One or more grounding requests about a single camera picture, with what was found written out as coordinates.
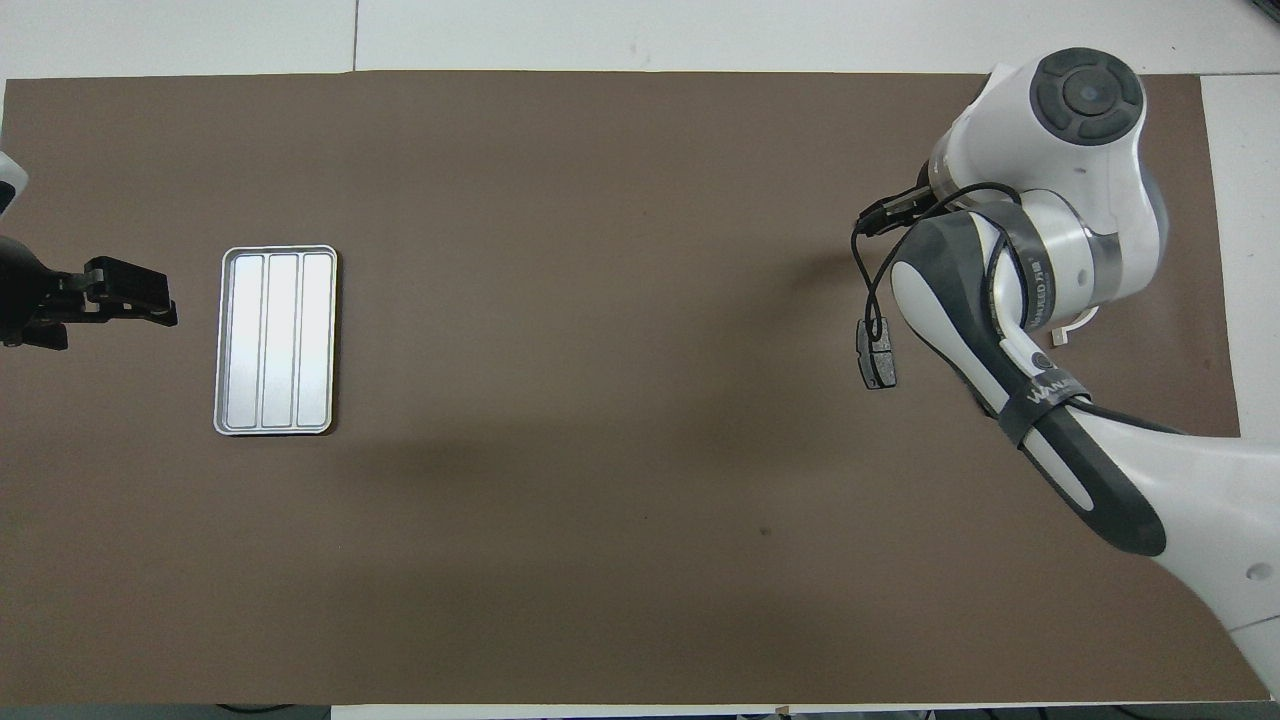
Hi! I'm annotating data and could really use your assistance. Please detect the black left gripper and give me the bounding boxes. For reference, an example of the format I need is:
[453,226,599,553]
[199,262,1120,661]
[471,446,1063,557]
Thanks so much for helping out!
[0,235,180,351]

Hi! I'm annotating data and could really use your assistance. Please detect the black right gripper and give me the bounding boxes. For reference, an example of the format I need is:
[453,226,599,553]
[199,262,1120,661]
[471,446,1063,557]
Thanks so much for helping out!
[857,183,944,237]

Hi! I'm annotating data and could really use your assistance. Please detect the silver metal tray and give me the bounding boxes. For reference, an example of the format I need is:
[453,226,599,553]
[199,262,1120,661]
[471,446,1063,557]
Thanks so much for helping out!
[213,245,339,437]

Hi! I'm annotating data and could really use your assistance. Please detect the rectangular dark brake pad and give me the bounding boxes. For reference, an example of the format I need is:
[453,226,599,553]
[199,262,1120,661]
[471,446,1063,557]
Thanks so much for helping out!
[855,317,898,391]

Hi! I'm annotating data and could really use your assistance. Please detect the brown table mat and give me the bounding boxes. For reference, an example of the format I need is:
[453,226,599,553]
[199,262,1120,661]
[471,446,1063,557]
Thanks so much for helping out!
[0,70,1269,706]

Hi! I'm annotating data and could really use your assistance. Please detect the white curved plastic bracket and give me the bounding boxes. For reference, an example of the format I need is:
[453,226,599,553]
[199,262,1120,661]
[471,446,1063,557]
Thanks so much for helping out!
[1048,305,1103,347]

